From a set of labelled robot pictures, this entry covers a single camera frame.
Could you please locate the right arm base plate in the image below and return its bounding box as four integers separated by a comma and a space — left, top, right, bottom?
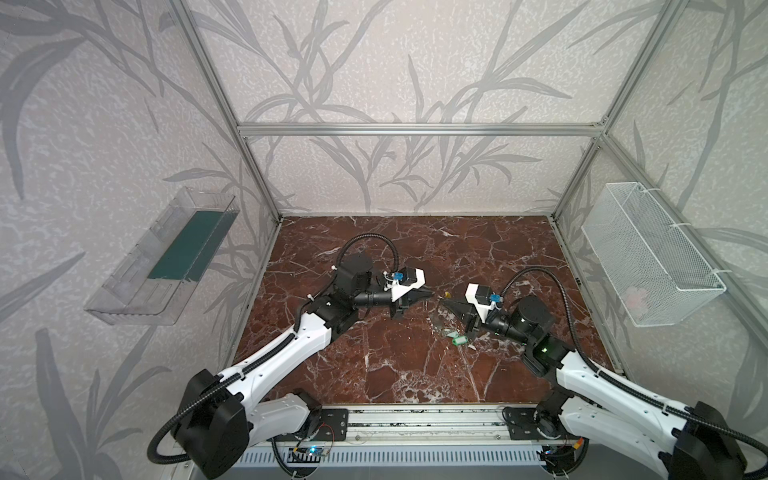
501, 405, 589, 445

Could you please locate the aluminium front rail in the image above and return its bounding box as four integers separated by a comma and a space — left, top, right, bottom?
173, 403, 679, 448

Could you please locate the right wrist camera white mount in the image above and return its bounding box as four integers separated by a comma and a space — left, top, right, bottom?
465, 283, 503, 323

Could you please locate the aluminium frame crossbar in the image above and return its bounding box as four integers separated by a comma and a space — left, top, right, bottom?
237, 122, 602, 138

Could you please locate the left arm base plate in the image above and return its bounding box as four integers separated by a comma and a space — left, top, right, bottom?
285, 408, 350, 442

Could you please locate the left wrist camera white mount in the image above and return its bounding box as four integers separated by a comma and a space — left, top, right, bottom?
384, 267, 426, 302

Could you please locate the clear plastic wall bin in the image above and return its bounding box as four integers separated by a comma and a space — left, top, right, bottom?
84, 187, 240, 326

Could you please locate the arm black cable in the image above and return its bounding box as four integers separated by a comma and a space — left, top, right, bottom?
146, 232, 402, 466
500, 266, 768, 475

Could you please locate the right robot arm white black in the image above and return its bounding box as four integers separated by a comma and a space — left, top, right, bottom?
442, 295, 747, 479

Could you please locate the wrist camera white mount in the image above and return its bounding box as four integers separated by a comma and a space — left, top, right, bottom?
465, 283, 503, 323
384, 267, 426, 302

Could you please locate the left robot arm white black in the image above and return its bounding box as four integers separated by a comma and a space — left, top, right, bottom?
164, 254, 432, 479

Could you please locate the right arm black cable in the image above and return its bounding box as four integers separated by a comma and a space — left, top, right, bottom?
500, 266, 768, 475

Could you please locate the white wire mesh basket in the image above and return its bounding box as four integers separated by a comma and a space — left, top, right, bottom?
582, 182, 727, 328

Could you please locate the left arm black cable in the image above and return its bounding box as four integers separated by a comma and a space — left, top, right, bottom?
146, 232, 402, 466

